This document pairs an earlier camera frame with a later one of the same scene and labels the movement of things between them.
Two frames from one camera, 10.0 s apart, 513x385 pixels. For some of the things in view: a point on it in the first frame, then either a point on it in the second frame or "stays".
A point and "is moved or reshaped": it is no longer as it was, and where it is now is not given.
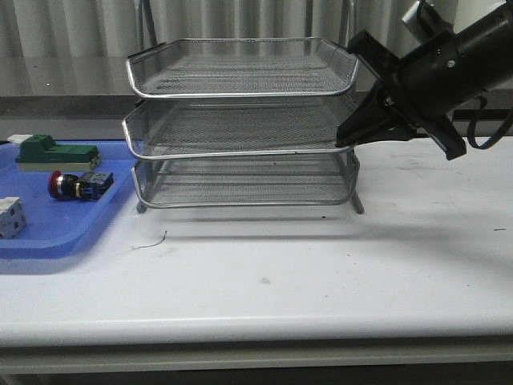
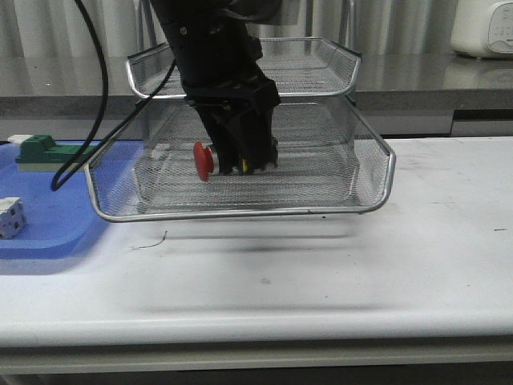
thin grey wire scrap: x=147 y=246 stays
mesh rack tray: x=244 y=67 stays
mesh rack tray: x=219 y=127 is moved or reshaped
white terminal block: x=13 y=219 stays
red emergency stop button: x=89 y=186 -> x=206 y=161
